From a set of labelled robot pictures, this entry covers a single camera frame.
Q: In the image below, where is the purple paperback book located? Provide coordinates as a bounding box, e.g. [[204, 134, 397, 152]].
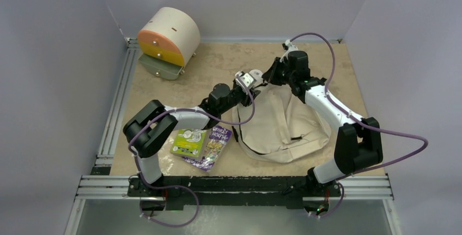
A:
[[182, 125, 232, 172]]

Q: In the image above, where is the green paperback book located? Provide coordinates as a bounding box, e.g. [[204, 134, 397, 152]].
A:
[[170, 129, 209, 160]]

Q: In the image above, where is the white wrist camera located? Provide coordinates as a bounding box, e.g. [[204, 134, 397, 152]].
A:
[[281, 39, 299, 62], [234, 71, 257, 89]]

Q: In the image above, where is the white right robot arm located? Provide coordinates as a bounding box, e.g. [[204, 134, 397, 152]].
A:
[[262, 50, 383, 195]]

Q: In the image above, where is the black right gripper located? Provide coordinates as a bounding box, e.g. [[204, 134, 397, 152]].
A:
[[262, 57, 295, 87]]

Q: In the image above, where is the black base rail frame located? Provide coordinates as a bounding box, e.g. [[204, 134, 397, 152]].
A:
[[74, 174, 394, 214]]

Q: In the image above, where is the beige canvas backpack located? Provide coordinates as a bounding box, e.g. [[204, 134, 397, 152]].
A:
[[232, 85, 331, 164]]

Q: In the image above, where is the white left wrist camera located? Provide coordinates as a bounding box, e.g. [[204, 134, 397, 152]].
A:
[[234, 71, 257, 89]]

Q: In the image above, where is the round drawer cabinet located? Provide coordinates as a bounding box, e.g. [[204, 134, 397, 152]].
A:
[[137, 7, 201, 80]]

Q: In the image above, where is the aluminium side rail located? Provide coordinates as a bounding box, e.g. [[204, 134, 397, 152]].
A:
[[95, 38, 140, 167]]

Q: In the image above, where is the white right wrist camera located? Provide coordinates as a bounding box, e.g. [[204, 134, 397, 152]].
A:
[[281, 39, 299, 62]]

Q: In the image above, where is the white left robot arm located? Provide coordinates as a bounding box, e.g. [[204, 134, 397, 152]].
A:
[[123, 82, 261, 196]]

